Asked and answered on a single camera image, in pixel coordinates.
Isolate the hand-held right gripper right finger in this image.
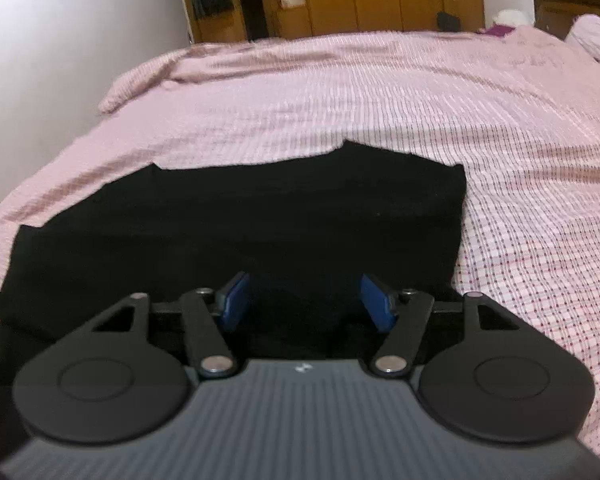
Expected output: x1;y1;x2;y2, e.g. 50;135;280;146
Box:
360;274;522;377

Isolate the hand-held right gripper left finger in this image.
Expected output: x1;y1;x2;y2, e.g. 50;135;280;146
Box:
92;271;254;379

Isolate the black button cardigan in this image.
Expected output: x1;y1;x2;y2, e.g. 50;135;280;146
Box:
0;139;469;361

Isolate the pink checked blanket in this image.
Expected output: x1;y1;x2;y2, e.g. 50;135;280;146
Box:
0;27;600;466

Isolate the pale pink pillow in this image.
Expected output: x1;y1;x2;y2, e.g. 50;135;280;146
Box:
565;14;600;69

